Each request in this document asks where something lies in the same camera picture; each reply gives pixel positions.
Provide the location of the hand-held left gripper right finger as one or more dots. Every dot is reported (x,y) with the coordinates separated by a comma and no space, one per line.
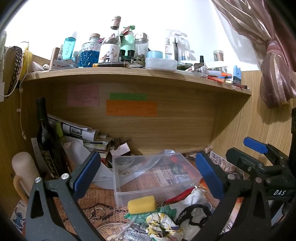
(209,175)

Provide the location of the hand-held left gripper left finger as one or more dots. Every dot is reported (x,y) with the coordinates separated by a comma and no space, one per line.
(87,174)

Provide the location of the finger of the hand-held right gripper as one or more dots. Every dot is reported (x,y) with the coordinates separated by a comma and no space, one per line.
(254,144)
(240,160)

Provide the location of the clear plastic storage box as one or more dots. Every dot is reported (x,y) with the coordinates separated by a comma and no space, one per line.
(148,172)

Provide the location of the yellow sponge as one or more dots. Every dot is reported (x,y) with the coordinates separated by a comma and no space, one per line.
(141,204)

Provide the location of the white cloth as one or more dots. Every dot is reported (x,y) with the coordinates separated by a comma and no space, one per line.
(193,197)

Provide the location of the vintage print table mat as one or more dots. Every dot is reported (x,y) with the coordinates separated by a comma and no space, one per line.
(101,204)

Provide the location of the red hair clip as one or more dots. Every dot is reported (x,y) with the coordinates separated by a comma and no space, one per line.
(179,196)

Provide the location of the small bowl of coins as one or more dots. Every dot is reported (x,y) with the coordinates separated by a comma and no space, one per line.
(123,163)

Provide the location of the stack of newspapers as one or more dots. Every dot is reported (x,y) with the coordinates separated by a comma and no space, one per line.
(78,133)

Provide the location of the black headband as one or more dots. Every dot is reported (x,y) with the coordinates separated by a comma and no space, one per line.
(185,212)

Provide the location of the dark wine bottle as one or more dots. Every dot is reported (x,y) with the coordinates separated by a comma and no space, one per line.
(47,143)

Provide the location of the grey ruler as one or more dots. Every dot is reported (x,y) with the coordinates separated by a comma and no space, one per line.
(38,155)

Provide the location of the cream thermos mug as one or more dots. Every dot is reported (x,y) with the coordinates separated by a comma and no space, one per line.
(24,169)

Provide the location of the floral yellow scrunchie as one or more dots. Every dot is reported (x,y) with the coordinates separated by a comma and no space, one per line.
(159,223)

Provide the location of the blue plastic box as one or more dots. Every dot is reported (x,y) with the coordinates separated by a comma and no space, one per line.
(237,75)

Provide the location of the silver glitter pouch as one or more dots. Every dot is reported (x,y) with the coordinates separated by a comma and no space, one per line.
(135,234)

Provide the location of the pink sticky note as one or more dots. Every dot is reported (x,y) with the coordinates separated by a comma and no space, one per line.
(83,95)

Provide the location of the orange sticky note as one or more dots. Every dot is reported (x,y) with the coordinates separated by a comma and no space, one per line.
(131,108)

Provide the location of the blue cartoon sticker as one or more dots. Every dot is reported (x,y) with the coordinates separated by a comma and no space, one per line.
(18,216)

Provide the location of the green sticky note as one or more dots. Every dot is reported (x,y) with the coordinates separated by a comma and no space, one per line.
(128,96)

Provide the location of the clear jar with dark sticks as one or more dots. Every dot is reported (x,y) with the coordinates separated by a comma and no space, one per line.
(219,55)

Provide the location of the small black bottle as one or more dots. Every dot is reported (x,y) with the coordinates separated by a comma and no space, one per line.
(202,59)

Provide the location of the wooden shelf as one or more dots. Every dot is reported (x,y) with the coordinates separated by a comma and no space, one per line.
(129,76)

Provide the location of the pink striped curtain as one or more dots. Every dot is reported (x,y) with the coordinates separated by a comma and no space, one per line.
(266,34)

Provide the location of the brown pen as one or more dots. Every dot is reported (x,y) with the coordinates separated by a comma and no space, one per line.
(111,64)

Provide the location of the red and white box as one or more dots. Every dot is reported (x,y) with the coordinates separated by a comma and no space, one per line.
(62,64)

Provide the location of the glass bottle with blue liquid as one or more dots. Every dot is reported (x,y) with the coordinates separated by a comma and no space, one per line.
(89,54)

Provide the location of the clear plastic food container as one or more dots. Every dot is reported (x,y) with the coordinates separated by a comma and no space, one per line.
(160,63)

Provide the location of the cardboard tube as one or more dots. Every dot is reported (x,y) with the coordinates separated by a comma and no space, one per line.
(55,55)

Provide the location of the white printed mug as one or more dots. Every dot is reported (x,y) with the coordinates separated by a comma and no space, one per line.
(109,53)

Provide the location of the yellow tape roll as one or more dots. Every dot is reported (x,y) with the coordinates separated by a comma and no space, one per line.
(27,61)

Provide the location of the blue mouthwash bottle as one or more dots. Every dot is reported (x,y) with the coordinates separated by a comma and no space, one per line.
(69,47)

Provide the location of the clear toothbrush package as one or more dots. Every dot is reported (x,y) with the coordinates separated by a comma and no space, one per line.
(172,45)

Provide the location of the black lace ribbon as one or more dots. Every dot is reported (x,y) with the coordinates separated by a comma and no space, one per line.
(16,62)

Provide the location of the light blue round tin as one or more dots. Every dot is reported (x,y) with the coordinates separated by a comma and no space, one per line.
(155,54)

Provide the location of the mint green pump bottle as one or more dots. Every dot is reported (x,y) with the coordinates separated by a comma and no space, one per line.
(127,40)

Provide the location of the glass jar with silver lid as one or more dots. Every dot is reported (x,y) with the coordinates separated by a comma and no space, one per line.
(141,45)

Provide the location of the clear glass bottle with paper roll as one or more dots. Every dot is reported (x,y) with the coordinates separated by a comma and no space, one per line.
(115,30)

